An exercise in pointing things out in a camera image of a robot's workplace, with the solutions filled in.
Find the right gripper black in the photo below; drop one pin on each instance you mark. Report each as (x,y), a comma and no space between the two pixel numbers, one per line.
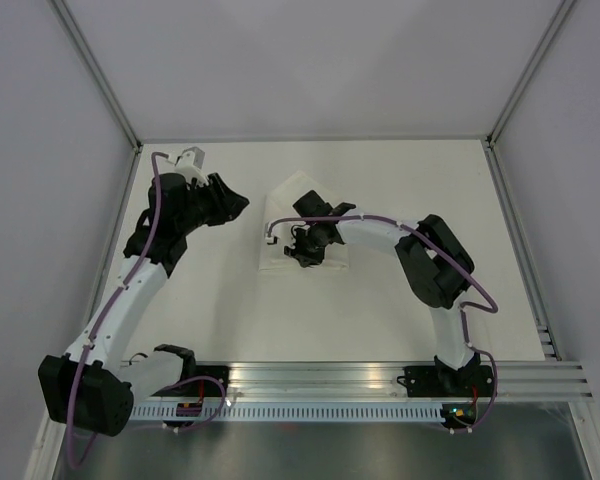
(299,254)

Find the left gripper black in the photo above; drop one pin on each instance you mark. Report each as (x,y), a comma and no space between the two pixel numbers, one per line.
(226,202)

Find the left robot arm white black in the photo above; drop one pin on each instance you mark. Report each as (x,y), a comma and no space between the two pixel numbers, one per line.
(87,386)

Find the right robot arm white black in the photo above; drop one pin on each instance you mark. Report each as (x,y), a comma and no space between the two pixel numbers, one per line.
(438,270)

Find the left side aluminium rail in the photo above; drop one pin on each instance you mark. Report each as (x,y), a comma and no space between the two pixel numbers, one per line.
(119,206)

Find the aluminium rail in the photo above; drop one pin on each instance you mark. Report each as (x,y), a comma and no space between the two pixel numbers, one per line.
(534,381)
(119,206)
(522,253)

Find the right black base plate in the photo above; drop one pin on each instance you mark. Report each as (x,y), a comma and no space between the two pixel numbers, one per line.
(424,382)

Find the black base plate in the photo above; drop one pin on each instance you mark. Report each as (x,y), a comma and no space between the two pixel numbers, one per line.
(424,382)
(205,381)

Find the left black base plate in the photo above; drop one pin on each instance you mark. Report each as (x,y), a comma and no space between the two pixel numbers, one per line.
(205,381)

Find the left aluminium frame post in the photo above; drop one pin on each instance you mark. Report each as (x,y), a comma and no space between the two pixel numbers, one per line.
(80,44)

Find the aluminium frame post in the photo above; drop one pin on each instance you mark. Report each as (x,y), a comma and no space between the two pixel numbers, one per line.
(80,44)
(540,52)

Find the white slotted cable duct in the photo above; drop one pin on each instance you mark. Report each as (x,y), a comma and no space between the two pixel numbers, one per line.
(328,412)

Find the right side aluminium rail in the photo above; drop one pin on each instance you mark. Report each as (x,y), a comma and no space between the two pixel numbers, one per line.
(522,253)

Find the aluminium front rail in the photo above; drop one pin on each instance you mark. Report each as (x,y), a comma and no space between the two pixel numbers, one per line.
(534,381)

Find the right aluminium frame post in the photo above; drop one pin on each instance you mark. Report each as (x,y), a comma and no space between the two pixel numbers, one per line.
(540,52)

